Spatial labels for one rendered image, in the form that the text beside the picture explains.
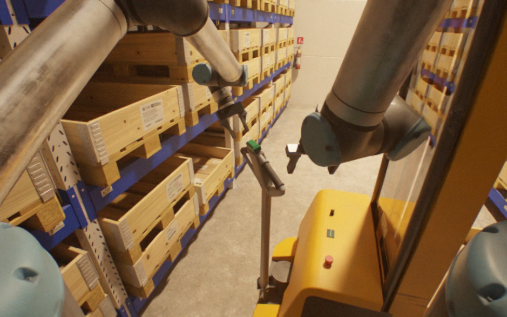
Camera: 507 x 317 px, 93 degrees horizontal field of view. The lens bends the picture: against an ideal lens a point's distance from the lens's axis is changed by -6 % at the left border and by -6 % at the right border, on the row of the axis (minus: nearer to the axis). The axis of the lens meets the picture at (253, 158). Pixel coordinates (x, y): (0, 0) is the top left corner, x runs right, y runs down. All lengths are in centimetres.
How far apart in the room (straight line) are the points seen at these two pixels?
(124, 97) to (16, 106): 178
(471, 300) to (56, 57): 58
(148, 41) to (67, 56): 160
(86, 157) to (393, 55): 133
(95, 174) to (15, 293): 122
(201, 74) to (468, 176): 101
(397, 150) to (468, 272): 27
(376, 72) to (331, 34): 633
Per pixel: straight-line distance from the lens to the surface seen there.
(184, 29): 66
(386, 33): 34
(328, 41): 667
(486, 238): 29
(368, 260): 142
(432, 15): 34
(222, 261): 249
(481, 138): 94
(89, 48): 55
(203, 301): 227
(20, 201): 121
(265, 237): 148
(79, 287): 154
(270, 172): 108
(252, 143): 113
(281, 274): 183
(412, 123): 50
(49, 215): 129
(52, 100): 49
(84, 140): 138
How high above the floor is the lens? 189
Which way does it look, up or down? 28 degrees down
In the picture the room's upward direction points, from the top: straight up
